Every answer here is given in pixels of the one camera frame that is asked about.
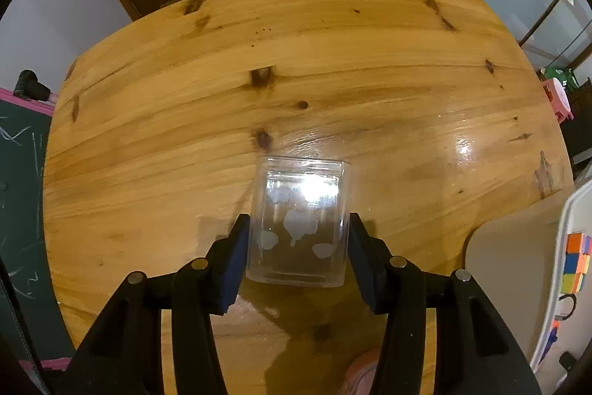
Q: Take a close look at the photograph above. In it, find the green chalkboard with pink frame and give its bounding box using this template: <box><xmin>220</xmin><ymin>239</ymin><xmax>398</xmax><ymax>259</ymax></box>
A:
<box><xmin>0</xmin><ymin>87</ymin><xmax>75</xmax><ymax>370</ymax></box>

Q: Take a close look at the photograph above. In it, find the multicoloured puzzle cube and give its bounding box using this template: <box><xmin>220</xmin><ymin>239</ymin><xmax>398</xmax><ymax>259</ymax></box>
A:
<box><xmin>561</xmin><ymin>232</ymin><xmax>592</xmax><ymax>294</ymax></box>

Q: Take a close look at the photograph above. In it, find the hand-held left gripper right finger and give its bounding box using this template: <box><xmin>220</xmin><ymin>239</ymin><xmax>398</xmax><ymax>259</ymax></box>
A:
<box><xmin>347</xmin><ymin>213</ymin><xmax>542</xmax><ymax>395</ymax></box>

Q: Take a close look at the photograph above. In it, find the black chalkboard knob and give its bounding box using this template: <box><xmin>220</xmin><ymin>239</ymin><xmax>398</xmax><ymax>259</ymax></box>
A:
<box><xmin>14</xmin><ymin>70</ymin><xmax>51</xmax><ymax>102</ymax></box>

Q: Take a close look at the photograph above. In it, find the clear plastic box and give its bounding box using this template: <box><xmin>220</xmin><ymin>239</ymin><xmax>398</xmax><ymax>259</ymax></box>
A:
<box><xmin>245</xmin><ymin>155</ymin><xmax>353</xmax><ymax>288</ymax></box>

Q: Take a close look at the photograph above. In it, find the orange round reel with carabiner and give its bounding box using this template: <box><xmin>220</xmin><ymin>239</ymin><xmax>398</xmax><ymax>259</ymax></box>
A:
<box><xmin>539</xmin><ymin>293</ymin><xmax>579</xmax><ymax>372</ymax></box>

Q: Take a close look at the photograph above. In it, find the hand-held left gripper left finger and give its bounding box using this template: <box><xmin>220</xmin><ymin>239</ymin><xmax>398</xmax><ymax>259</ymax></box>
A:
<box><xmin>60</xmin><ymin>214</ymin><xmax>253</xmax><ymax>395</ymax></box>

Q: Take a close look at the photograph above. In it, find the green bag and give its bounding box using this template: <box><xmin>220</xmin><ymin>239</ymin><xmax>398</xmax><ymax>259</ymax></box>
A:
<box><xmin>539</xmin><ymin>66</ymin><xmax>579</xmax><ymax>88</ymax></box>

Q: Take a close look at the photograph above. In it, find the pink plastic stool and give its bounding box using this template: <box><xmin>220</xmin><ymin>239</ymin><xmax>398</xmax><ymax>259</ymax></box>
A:
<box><xmin>542</xmin><ymin>77</ymin><xmax>574</xmax><ymax>123</ymax></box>

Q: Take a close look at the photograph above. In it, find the dark wooden cabinet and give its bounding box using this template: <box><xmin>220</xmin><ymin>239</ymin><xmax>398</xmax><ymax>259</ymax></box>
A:
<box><xmin>566</xmin><ymin>80</ymin><xmax>592</xmax><ymax>167</ymax></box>

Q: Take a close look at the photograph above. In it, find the white plastic bin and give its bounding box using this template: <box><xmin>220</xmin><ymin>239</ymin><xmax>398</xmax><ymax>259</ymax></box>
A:
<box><xmin>464</xmin><ymin>180</ymin><xmax>592</xmax><ymax>375</ymax></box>

